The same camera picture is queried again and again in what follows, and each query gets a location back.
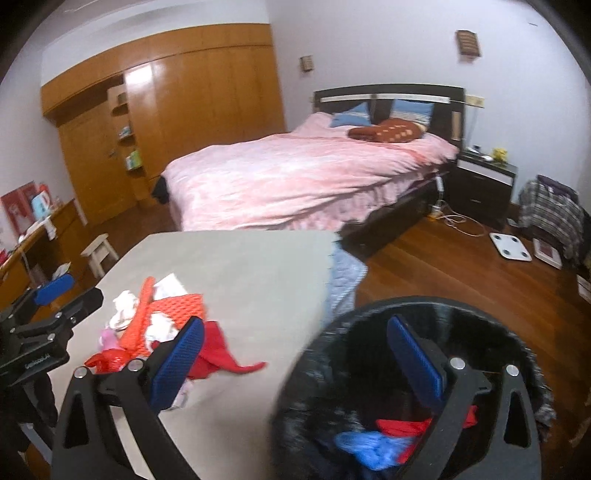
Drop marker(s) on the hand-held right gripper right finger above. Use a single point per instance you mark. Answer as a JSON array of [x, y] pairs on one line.
[[415, 364]]

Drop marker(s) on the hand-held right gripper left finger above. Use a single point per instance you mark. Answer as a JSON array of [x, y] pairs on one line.
[[178, 364]]

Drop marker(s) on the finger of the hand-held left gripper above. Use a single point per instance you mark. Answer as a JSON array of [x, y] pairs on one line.
[[83, 304], [53, 287]]

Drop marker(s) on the white tissue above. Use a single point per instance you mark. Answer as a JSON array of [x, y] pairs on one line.
[[124, 307]]

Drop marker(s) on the orange foam net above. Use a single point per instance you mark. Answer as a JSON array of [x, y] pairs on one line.
[[180, 307]]

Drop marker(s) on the black trash bin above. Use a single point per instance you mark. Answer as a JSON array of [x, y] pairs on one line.
[[485, 332]]

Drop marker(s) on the white rag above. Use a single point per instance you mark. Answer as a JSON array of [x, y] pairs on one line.
[[61, 271]]

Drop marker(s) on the red plastic bag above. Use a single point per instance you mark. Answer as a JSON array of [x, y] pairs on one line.
[[217, 350]]

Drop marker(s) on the pink wrapper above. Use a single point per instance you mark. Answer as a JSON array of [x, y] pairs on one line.
[[108, 339]]

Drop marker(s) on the wooden desk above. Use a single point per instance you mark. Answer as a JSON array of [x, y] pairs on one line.
[[60, 230]]

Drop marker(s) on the white wooden stool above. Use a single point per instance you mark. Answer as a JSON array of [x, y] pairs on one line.
[[97, 249]]

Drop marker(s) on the red plastic scrap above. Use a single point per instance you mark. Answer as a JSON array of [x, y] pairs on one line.
[[108, 360]]

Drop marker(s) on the red cloth in bin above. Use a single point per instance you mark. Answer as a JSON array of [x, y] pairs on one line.
[[401, 427]]

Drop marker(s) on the white paper scrap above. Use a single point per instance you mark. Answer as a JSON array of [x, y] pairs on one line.
[[168, 284]]

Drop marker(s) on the red box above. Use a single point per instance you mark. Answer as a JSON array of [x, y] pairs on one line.
[[16, 207]]

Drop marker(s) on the blue cloth in bin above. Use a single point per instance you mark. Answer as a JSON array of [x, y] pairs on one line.
[[369, 450]]

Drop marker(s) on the blue quilted cloth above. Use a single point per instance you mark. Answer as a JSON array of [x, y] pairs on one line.
[[344, 277]]

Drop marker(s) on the white bathroom scale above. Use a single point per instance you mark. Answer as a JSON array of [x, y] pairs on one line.
[[510, 247]]

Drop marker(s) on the white framed box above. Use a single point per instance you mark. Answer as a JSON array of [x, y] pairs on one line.
[[547, 253]]

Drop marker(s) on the dark nightstand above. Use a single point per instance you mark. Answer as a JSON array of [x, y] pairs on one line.
[[480, 194]]

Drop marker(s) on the plaid bag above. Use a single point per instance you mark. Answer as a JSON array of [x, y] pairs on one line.
[[549, 212]]

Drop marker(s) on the pink blanket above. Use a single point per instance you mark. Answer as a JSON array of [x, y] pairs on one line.
[[286, 175]]

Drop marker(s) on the yellow toy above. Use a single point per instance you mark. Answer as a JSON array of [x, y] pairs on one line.
[[499, 155]]

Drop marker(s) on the wooden wardrobe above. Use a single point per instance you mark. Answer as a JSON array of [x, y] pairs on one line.
[[198, 101]]

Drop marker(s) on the brown dotted pillow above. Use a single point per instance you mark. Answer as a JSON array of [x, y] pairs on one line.
[[388, 131]]

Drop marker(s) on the blue pillow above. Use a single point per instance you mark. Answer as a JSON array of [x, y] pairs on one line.
[[351, 117], [411, 110]]

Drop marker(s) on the dark wooden bed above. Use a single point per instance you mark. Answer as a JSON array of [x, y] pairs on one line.
[[397, 92]]

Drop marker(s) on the brown wall lamp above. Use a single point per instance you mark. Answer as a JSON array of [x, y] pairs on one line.
[[468, 44], [306, 63]]

